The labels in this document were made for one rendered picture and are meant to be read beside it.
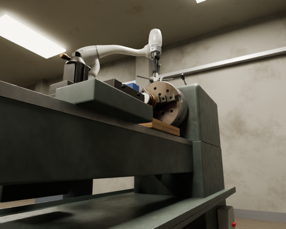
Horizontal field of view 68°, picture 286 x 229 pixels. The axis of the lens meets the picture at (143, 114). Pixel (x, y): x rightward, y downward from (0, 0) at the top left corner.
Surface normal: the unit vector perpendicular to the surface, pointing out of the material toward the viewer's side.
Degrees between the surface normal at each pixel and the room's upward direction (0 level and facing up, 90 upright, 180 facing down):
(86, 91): 90
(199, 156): 90
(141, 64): 90
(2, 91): 90
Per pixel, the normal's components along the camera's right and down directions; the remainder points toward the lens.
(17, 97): 0.86, -0.12
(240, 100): -0.49, -0.21
